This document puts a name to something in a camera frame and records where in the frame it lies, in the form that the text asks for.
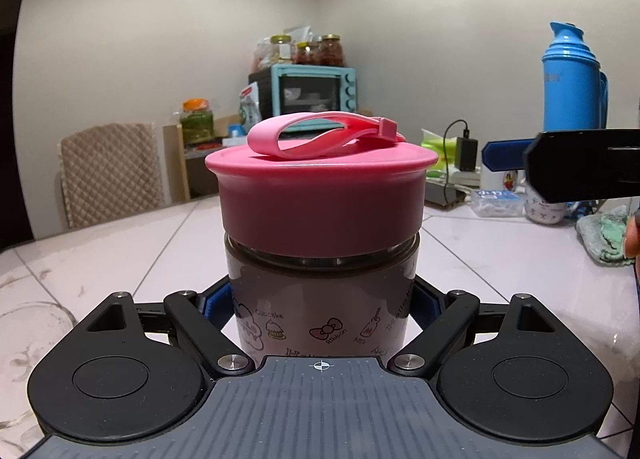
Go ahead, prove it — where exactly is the pink patterned thermos jar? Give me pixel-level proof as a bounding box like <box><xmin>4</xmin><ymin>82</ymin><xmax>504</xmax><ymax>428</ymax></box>
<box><xmin>224</xmin><ymin>236</ymin><xmax>420</xmax><ymax>363</ymax></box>

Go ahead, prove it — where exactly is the pink jar lid with strap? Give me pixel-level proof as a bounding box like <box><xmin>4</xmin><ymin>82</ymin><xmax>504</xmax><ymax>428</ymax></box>
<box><xmin>205</xmin><ymin>111</ymin><xmax>438</xmax><ymax>259</ymax></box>

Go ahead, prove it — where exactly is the person right hand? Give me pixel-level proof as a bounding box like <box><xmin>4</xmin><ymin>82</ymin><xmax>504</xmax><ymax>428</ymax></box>
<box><xmin>624</xmin><ymin>213</ymin><xmax>640</xmax><ymax>259</ymax></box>

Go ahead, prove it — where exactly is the patterned white mug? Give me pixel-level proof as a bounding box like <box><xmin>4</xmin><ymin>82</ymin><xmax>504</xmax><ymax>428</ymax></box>
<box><xmin>524</xmin><ymin>182</ymin><xmax>579</xmax><ymax>226</ymax></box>

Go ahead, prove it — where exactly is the white mug behind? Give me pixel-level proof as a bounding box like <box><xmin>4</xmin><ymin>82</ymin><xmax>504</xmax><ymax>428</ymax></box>
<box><xmin>480</xmin><ymin>165</ymin><xmax>524</xmax><ymax>192</ymax></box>

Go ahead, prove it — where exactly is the blue thermos flask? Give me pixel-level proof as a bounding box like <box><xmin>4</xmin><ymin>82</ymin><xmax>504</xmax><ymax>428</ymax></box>
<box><xmin>541</xmin><ymin>21</ymin><xmax>608</xmax><ymax>132</ymax></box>

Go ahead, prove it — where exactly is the green cloth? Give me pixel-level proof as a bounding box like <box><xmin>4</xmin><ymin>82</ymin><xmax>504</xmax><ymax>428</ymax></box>
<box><xmin>576</xmin><ymin>205</ymin><xmax>634</xmax><ymax>267</ymax></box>

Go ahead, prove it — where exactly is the clear plastic box blue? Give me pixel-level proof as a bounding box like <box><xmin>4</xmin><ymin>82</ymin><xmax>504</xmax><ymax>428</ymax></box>
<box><xmin>470</xmin><ymin>189</ymin><xmax>524</xmax><ymax>218</ymax></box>

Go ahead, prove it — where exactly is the black power adapter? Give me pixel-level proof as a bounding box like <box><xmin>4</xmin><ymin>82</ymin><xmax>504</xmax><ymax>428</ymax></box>
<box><xmin>454</xmin><ymin>137</ymin><xmax>478</xmax><ymax>173</ymax></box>

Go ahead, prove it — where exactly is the clear glass cup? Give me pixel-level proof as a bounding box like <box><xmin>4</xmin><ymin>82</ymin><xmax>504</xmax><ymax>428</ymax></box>
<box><xmin>0</xmin><ymin>302</ymin><xmax>76</xmax><ymax>431</ymax></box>

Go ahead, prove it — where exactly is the quilted beige chair back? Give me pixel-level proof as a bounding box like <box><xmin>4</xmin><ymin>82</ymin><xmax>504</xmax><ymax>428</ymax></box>
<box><xmin>58</xmin><ymin>123</ymin><xmax>164</xmax><ymax>229</ymax></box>

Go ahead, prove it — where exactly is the wooden side shelf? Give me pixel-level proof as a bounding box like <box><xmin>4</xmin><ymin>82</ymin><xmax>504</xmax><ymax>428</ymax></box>
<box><xmin>162</xmin><ymin>124</ymin><xmax>246</xmax><ymax>204</ymax></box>

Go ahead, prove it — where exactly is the red preserve jar right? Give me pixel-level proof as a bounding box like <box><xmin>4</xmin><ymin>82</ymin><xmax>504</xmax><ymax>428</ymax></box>
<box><xmin>319</xmin><ymin>34</ymin><xmax>345</xmax><ymax>68</ymax></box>

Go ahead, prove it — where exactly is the red preserve jar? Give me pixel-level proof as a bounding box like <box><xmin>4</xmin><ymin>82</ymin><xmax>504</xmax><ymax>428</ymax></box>
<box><xmin>293</xmin><ymin>42</ymin><xmax>320</xmax><ymax>66</ymax></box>
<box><xmin>319</xmin><ymin>34</ymin><xmax>345</xmax><ymax>68</ymax></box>

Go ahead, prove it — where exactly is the green pickle jar orange lid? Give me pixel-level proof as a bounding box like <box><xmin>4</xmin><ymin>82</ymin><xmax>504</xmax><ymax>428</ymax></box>
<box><xmin>179</xmin><ymin>98</ymin><xmax>215</xmax><ymax>146</ymax></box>

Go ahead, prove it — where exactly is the red preserve jar middle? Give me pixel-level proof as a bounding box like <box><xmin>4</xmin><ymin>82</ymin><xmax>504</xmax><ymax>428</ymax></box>
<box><xmin>293</xmin><ymin>42</ymin><xmax>320</xmax><ymax>66</ymax></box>

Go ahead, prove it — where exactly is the teal toaster oven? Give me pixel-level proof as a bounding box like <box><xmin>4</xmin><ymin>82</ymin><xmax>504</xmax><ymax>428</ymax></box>
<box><xmin>247</xmin><ymin>64</ymin><xmax>358</xmax><ymax>120</ymax></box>

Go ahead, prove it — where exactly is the light jar yellow lid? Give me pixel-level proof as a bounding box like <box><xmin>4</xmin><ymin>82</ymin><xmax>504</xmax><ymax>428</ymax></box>
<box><xmin>268</xmin><ymin>34</ymin><xmax>293</xmax><ymax>66</ymax></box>

